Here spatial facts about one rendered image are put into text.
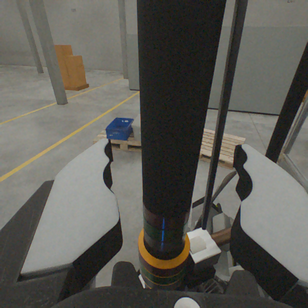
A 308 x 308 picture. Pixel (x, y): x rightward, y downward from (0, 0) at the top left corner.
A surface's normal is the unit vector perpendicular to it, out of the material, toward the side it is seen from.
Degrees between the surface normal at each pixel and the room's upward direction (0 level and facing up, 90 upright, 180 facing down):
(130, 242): 0
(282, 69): 90
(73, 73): 90
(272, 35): 90
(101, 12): 90
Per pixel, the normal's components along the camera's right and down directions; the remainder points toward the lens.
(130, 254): 0.01, -0.85
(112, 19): -0.29, 0.51
